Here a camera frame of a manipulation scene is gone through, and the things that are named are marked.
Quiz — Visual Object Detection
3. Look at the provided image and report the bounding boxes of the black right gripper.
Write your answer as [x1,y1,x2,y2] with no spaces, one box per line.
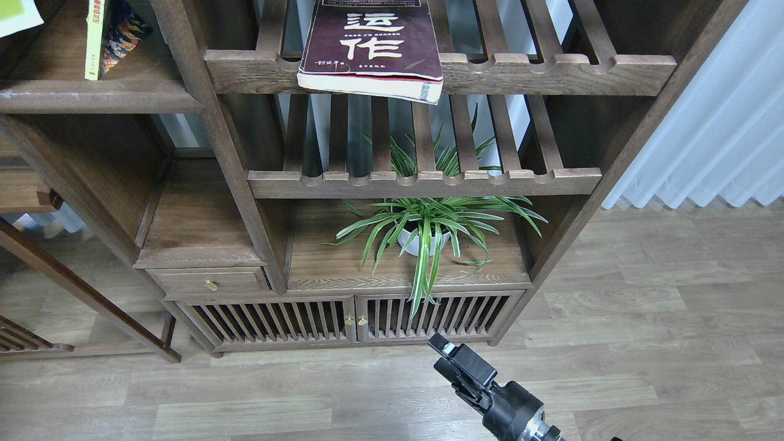
[428,333,546,440]

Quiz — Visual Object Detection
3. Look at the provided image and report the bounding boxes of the colourful cover paperback book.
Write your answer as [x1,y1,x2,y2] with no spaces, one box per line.
[84,1,153,80]

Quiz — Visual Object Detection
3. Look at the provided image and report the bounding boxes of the yellow green book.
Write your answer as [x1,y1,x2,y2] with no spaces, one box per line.
[0,0,44,37]

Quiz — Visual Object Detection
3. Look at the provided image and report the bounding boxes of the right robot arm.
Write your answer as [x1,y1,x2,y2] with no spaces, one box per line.
[428,333,562,440]

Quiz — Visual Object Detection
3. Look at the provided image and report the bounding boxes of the white plant pot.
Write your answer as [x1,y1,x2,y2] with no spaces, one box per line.
[398,223,451,257]

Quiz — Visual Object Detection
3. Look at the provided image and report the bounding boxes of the maroon book white characters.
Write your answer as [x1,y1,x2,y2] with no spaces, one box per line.
[297,1,443,104]

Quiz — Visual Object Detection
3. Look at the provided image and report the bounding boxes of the white curtain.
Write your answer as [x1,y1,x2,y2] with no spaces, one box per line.
[602,1,783,209]

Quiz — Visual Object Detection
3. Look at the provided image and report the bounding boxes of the dark wooden bookshelf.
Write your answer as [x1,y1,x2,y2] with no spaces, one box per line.
[2,1,747,356]

